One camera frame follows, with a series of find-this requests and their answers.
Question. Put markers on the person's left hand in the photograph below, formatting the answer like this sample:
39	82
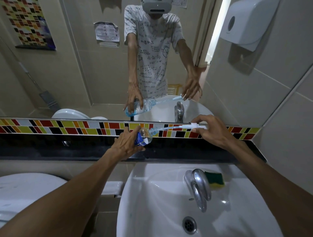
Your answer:
123	146

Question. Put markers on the person's right hand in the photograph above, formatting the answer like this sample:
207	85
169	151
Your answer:
216	131

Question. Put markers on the person's right thumb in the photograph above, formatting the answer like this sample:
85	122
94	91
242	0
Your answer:
202	133

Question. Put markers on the person's left thumb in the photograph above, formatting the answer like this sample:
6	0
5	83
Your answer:
139	150

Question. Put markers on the clear plastic bottle blue label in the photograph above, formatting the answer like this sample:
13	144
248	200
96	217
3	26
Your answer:
144	136

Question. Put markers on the white pump head with tube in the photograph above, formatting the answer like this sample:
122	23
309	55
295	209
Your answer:
188	126

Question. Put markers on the person's right forearm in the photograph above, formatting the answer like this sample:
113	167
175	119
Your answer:
273	185

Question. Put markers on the person's left forearm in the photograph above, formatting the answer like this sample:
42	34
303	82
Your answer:
61	202

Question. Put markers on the green and yellow sponge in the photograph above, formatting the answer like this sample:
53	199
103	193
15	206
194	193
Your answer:
216	179

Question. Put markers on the chrome faucet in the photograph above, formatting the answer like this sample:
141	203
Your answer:
199	188

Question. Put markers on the white ceramic sink basin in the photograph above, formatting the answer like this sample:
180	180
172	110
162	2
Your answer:
156	205

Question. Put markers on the black stone ledge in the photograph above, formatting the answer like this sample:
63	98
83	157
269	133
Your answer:
73	149

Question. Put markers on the multicoloured mosaic tile border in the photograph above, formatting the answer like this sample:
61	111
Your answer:
68	127

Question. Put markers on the metal sink drain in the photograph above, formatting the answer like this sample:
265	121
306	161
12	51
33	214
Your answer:
189	225

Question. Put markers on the white paper towel dispenser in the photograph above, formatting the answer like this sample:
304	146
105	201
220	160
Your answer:
247	22

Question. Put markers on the wall mirror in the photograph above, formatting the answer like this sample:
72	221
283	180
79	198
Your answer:
97	73

